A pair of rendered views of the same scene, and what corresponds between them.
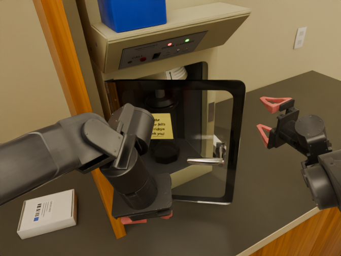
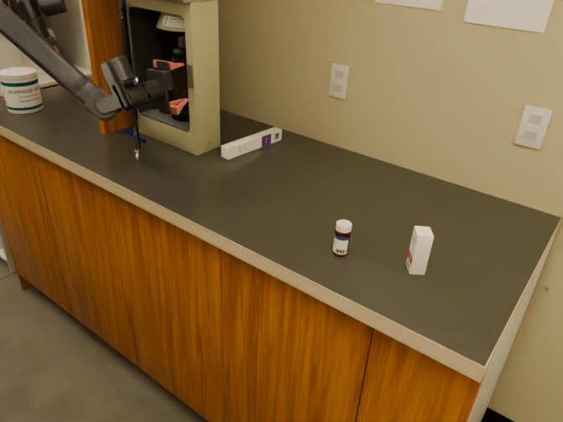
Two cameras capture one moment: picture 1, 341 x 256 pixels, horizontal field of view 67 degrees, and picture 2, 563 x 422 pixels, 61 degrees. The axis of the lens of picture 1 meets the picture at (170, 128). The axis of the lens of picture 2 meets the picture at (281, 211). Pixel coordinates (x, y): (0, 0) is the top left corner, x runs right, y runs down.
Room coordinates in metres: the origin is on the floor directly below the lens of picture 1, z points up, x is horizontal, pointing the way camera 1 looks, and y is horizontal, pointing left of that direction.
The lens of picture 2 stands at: (0.23, -1.56, 1.60)
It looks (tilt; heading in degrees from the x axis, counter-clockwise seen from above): 30 degrees down; 61
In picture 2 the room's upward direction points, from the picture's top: 3 degrees clockwise
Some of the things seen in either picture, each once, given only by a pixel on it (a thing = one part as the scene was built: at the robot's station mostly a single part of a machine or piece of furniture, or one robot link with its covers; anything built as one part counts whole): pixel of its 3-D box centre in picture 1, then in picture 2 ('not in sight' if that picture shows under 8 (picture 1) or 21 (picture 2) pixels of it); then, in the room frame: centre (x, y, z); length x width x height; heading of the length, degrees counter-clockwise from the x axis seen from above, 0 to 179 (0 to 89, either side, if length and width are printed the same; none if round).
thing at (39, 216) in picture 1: (49, 212); not in sight; (0.53, 0.40, 0.96); 0.16 x 0.12 x 0.04; 103
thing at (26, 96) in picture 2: not in sight; (21, 90); (0.21, 0.53, 1.02); 0.13 x 0.13 x 0.15
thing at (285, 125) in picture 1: (293, 133); (152, 91); (0.52, -0.31, 1.22); 0.07 x 0.07 x 0.10; 26
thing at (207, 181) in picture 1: (178, 150); (128, 74); (0.52, -0.02, 1.19); 0.30 x 0.01 x 0.40; 79
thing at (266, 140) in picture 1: (270, 129); (174, 98); (0.58, -0.28, 1.19); 0.09 x 0.07 x 0.07; 26
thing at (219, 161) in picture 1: (206, 156); not in sight; (0.48, -0.08, 1.20); 0.10 x 0.05 x 0.03; 79
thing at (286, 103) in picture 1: (273, 109); (170, 72); (0.58, -0.28, 1.26); 0.09 x 0.07 x 0.07; 26
